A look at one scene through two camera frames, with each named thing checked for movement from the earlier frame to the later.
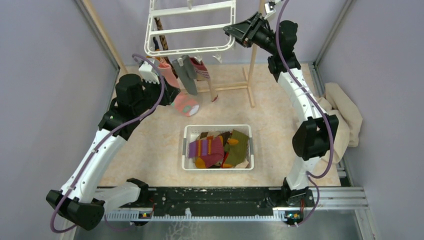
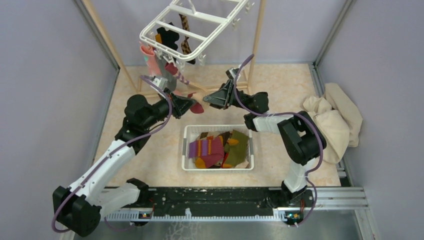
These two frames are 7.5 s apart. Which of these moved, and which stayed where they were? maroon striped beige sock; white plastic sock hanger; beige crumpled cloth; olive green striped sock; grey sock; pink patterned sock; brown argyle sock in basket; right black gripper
Moved: grey sock; right black gripper; pink patterned sock; maroon striped beige sock; white plastic sock hanger
Stayed: brown argyle sock in basket; olive green striped sock; beige crumpled cloth
